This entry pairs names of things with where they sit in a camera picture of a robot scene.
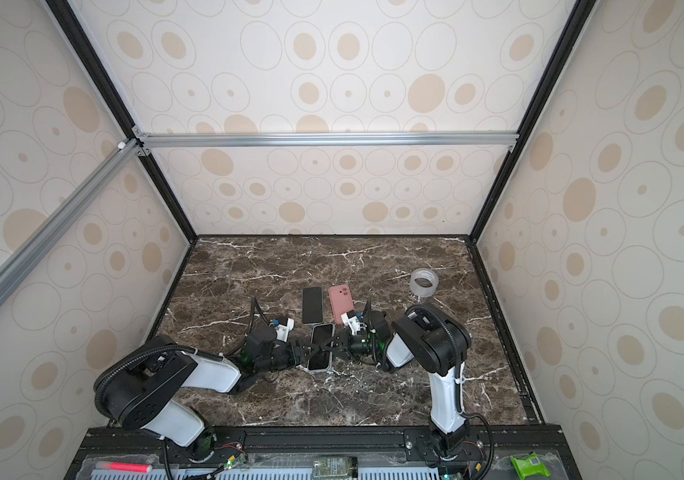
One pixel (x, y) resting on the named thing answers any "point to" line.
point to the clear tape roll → (426, 273)
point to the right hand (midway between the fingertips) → (324, 349)
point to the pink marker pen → (120, 466)
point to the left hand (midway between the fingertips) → (322, 350)
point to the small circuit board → (335, 468)
